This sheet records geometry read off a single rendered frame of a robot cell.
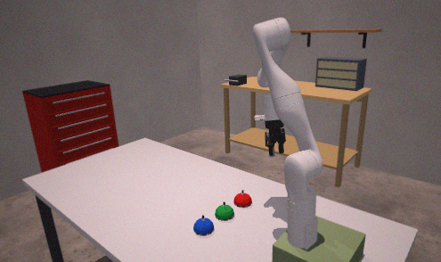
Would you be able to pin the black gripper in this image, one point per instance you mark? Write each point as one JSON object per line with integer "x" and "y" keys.
{"x": 271, "y": 136}

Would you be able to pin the green bell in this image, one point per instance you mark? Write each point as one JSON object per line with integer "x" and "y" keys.
{"x": 224, "y": 212}

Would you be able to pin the red dome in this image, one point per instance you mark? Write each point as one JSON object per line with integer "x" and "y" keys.
{"x": 242, "y": 199}

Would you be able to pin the blue bell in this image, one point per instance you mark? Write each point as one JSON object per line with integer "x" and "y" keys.
{"x": 203, "y": 226}

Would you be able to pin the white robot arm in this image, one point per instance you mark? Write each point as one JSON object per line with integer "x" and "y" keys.
{"x": 285, "y": 102}

